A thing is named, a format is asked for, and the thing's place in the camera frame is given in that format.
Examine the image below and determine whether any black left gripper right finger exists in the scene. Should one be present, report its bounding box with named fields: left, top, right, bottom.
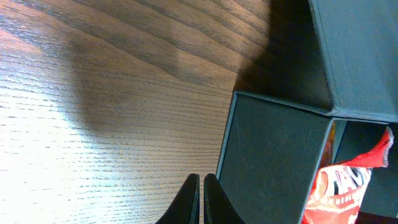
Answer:
left=203, top=174, right=244, bottom=224

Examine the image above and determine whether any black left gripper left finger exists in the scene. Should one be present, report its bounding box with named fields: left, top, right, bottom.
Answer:
left=156, top=174, right=200, bottom=224

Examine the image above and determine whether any black box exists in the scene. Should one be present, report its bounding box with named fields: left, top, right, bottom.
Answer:
left=216, top=1, right=397, bottom=223

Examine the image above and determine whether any red candy bag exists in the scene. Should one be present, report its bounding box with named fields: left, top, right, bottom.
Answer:
left=302, top=127, right=394, bottom=224

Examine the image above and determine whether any yellow snack bag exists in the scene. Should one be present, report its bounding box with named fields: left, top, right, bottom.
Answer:
left=320, top=122, right=335, bottom=168

